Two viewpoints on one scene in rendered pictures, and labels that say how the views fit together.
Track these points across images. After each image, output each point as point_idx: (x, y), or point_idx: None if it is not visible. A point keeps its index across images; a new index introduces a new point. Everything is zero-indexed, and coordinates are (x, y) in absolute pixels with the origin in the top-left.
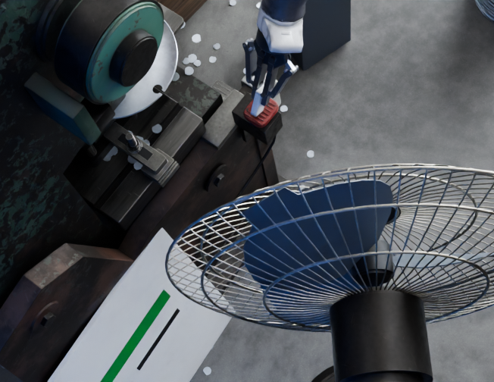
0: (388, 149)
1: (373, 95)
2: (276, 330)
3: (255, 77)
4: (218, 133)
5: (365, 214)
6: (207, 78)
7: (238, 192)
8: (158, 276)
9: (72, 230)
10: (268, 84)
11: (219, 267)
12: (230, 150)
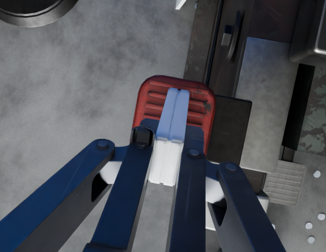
0: None
1: (150, 249)
2: (134, 10)
3: (198, 191)
4: (259, 64)
5: None
6: (303, 206)
7: (211, 83)
8: None
9: None
10: (119, 181)
11: (206, 35)
12: (230, 83)
